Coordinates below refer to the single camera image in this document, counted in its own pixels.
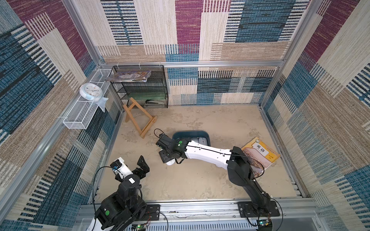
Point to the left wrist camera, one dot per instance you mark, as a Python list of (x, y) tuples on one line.
[(120, 169)]

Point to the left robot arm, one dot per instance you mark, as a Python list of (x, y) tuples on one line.
[(126, 205)]

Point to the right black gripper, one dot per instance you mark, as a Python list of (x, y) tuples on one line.
[(163, 148)]

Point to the white wire basket shelf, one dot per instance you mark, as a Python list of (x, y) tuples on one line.
[(80, 115)]

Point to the white round clock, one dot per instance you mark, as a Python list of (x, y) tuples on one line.
[(91, 92)]

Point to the black wire shelf rack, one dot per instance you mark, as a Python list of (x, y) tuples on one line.
[(155, 83)]

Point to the yellow textbook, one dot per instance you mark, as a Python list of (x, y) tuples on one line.
[(260, 156)]

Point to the green book on rack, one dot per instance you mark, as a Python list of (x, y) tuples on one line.
[(143, 96)]

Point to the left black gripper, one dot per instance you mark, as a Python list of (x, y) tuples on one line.
[(143, 168)]

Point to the magazine on rack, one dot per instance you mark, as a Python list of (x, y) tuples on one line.
[(129, 76)]

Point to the wooden easel stand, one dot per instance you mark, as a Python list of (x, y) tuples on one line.
[(140, 117)]

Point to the teal storage box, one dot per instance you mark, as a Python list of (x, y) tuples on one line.
[(181, 135)]

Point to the black stapler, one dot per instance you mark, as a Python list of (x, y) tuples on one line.
[(153, 102)]

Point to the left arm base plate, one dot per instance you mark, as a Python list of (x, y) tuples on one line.
[(152, 213)]

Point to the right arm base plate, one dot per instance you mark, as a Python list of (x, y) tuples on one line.
[(248, 209)]

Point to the small white mouse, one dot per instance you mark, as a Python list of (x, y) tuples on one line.
[(171, 162)]

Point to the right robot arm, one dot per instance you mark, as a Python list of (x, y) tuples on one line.
[(234, 161)]

